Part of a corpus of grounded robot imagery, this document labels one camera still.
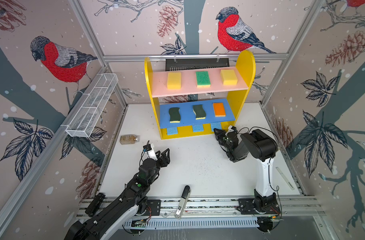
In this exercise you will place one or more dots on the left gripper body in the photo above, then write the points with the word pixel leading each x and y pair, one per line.
pixel 156 169

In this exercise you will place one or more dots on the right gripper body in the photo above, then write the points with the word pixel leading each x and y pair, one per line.
pixel 224 145

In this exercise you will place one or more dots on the light blue sponge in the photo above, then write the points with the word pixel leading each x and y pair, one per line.
pixel 215 126
pixel 197 128
pixel 172 131

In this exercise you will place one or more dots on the orange sponge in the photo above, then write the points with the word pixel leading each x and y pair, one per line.
pixel 219 110

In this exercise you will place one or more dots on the dark green wavy sponge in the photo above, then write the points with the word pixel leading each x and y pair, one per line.
pixel 199 112
pixel 174 115

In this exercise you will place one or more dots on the green yellow sponge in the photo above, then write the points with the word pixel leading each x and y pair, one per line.
pixel 202 79

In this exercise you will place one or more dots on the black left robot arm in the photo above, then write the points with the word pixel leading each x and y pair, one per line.
pixel 131 201

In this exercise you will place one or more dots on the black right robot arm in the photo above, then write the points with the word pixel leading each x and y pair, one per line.
pixel 263 148

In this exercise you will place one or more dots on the blue lower shelf board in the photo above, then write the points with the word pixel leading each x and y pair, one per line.
pixel 188 117

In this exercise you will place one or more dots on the pink upper shelf board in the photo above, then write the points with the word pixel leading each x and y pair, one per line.
pixel 189 83

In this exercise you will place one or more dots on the seasoning jar left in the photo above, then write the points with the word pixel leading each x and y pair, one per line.
pixel 129 139

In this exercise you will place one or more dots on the black silver handheld tool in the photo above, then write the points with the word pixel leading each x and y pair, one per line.
pixel 183 201

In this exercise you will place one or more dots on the clear plastic ruler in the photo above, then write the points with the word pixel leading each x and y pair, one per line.
pixel 285 178

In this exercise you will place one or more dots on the black vent panel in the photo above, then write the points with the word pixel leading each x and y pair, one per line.
pixel 195 64

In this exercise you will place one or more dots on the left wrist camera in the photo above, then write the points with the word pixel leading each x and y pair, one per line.
pixel 149 151

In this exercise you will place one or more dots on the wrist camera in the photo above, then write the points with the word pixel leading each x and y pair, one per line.
pixel 232 129
pixel 149 151

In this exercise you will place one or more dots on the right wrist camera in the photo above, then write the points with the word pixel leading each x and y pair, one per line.
pixel 232 129

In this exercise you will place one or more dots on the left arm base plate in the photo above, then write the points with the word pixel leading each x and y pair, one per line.
pixel 149 208

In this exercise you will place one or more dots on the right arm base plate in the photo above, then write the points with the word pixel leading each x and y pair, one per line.
pixel 258 207

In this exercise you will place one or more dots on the black clamp handle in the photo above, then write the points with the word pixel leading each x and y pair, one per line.
pixel 95 205

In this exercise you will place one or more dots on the yellow shelf frame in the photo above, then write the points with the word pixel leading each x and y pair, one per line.
pixel 245 65

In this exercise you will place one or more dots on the white wire mesh basket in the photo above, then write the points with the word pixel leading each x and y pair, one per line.
pixel 87 116

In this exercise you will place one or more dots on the perforated aluminium rail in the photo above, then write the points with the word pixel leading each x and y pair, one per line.
pixel 192 223

